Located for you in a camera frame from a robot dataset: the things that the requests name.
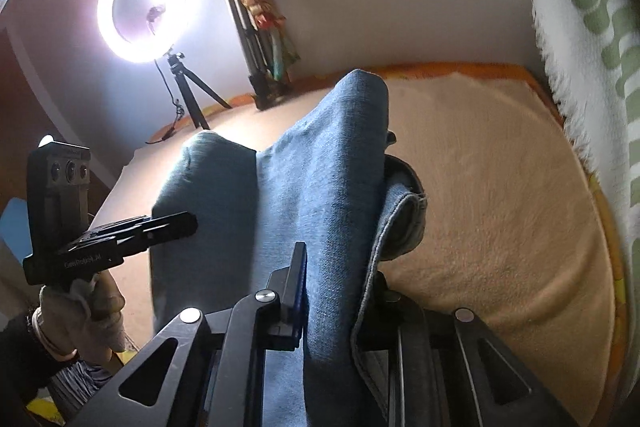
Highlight light blue denim pants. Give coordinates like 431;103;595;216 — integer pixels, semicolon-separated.
150;70;426;426

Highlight left forearm black sleeve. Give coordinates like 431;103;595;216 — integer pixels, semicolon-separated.
1;310;79;426

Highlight left hand white knit glove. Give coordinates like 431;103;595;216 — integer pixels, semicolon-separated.
32;271;126;366

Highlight blue chair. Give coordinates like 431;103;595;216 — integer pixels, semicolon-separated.
0;197;32;260

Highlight round white lamp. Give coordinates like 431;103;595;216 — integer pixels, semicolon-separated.
38;134;54;147

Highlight small black tripod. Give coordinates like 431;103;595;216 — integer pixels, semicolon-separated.
166;51;232;130

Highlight striped grey cloth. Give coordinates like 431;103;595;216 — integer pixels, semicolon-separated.
47;360;113;421

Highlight folded tripod with orange cloth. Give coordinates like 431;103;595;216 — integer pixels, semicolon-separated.
228;0;299;110

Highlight tan fleece blanket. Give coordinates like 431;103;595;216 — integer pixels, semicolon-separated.
89;70;618;427

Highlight green white patterned pillow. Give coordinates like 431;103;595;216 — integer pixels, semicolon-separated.
533;0;639;398

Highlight black power cable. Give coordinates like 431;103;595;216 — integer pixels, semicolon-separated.
144;56;184;145

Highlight bright ring light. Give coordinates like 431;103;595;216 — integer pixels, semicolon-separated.
96;0;193;64

